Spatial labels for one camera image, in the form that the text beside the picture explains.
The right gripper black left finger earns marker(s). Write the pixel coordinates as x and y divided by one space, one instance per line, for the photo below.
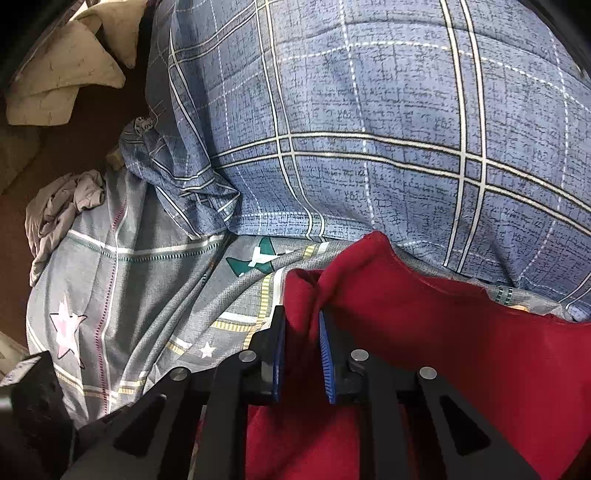
190 425

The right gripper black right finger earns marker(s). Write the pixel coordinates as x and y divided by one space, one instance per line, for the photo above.
415 424

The red knit garment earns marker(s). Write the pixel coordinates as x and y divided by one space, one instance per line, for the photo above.
528 374

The grey star-patterned bed sheet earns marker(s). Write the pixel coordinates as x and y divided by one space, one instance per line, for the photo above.
126 296

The grey crumpled garment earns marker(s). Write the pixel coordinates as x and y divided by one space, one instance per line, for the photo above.
51 213

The blue plaid quilt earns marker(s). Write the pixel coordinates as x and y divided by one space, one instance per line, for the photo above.
459 129

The beige crumpled cloth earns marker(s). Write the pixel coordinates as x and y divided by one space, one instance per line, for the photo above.
90 49

